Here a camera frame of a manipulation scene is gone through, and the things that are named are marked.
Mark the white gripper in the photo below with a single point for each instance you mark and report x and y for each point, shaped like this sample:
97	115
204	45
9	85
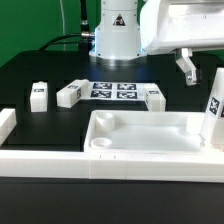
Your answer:
167	25

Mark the white desk top tray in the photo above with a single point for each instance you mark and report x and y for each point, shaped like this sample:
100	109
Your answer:
145	132

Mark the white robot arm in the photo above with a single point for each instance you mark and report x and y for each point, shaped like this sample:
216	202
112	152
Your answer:
126	33

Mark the printed marker sheet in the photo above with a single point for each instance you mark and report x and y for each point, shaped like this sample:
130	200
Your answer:
115	91

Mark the white front fence bar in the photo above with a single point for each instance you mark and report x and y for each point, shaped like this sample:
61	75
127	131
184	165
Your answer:
120	166

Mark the white left fence block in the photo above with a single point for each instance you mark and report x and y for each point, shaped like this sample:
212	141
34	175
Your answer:
7	123

